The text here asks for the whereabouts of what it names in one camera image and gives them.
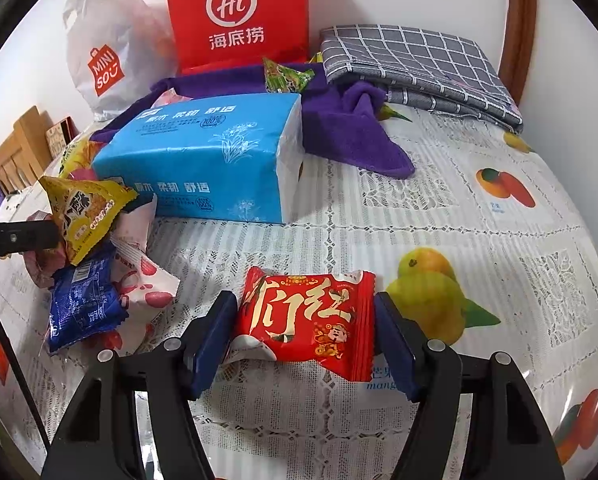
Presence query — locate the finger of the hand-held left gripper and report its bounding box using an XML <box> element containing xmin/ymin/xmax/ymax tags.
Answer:
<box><xmin>0</xmin><ymin>219</ymin><xmax>62</xmax><ymax>262</ymax></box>

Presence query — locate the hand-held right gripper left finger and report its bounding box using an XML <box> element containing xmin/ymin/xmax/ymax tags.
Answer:
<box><xmin>39</xmin><ymin>290</ymin><xmax>239</xmax><ymax>480</ymax></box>

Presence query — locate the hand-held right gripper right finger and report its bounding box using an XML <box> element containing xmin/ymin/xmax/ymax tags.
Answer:
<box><xmin>373</xmin><ymin>291</ymin><xmax>566</xmax><ymax>480</ymax></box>

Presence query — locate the yellow triangular snack packet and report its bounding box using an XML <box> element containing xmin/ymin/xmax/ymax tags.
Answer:
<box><xmin>38</xmin><ymin>175</ymin><xmax>139</xmax><ymax>267</ymax></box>

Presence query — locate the red gold snack packet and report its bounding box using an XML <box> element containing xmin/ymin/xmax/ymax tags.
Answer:
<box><xmin>224</xmin><ymin>266</ymin><xmax>377</xmax><ymax>383</ymax></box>

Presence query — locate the blue snack packet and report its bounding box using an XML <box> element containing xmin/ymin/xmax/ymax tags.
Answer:
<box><xmin>48</xmin><ymin>247</ymin><xmax>130</xmax><ymax>356</ymax></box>

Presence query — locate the white pink snack packet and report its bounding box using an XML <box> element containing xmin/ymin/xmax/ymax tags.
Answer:
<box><xmin>113</xmin><ymin>250</ymin><xmax>181</xmax><ymax>351</ymax></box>
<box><xmin>112</xmin><ymin>195</ymin><xmax>158</xmax><ymax>257</ymax></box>

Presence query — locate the wooden chair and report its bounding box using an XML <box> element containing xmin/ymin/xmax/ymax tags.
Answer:
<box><xmin>0</xmin><ymin>106</ymin><xmax>55</xmax><ymax>196</ymax></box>

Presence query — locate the blue tissue pack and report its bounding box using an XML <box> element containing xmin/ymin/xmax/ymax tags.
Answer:
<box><xmin>92</xmin><ymin>92</ymin><xmax>305</xmax><ymax>224</ymax></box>

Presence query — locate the purple towel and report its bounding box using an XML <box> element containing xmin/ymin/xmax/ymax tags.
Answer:
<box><xmin>90</xmin><ymin>62</ymin><xmax>415</xmax><ymax>181</ymax></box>

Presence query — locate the white plastic bag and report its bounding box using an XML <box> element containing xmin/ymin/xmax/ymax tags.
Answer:
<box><xmin>62</xmin><ymin>0</ymin><xmax>180</xmax><ymax>122</ymax></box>

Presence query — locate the green yellow snack packet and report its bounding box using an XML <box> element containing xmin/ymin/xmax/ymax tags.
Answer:
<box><xmin>262</xmin><ymin>56</ymin><xmax>316</xmax><ymax>94</ymax></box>

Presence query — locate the grey checked folded cloth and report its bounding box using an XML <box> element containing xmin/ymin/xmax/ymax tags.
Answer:
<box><xmin>320</xmin><ymin>25</ymin><xmax>524</xmax><ymax>135</ymax></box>

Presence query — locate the red paper bag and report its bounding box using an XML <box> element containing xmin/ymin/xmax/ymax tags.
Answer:
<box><xmin>163</xmin><ymin>0</ymin><xmax>311</xmax><ymax>77</ymax></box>

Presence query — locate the black cable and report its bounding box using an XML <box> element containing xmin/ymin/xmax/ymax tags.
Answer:
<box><xmin>0</xmin><ymin>277</ymin><xmax>52</xmax><ymax>453</ymax></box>

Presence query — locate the brown wooden frame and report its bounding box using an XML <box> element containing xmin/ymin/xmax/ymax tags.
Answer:
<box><xmin>499</xmin><ymin>0</ymin><xmax>537</xmax><ymax>101</ymax></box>

